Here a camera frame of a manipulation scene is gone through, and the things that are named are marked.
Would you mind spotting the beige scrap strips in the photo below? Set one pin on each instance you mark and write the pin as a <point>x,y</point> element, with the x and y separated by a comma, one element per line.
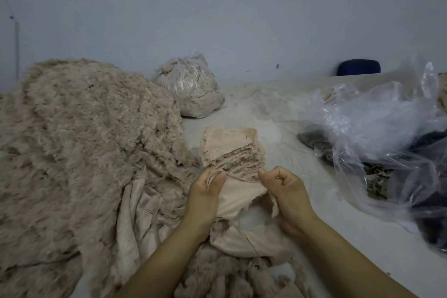
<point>251,238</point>

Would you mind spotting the person's right hand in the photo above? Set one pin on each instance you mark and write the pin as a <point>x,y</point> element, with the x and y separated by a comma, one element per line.
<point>290,200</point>

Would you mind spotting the beige fur pile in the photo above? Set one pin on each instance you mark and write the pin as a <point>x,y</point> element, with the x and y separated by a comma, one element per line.
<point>442,92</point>

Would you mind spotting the person's left hand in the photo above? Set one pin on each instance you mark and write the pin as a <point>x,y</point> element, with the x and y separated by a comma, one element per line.
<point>202,200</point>

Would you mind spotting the stack of sorted beige pieces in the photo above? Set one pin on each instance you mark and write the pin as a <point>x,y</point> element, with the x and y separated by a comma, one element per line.
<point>232,149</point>

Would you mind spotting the large pile beige fabric scraps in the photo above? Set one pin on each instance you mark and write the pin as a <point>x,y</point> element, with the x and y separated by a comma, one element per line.
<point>77,161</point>

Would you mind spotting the large clear plastic bag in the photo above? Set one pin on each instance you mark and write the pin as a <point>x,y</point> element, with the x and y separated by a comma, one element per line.
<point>381,126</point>

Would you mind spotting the person's right forearm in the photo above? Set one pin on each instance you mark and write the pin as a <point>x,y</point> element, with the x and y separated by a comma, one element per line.
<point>349,266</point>

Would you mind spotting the clear bag of beige scraps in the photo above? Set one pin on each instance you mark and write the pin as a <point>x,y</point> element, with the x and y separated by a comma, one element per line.
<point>190,86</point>

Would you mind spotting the blue chair back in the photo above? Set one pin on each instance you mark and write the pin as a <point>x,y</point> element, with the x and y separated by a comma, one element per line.
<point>358,67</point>

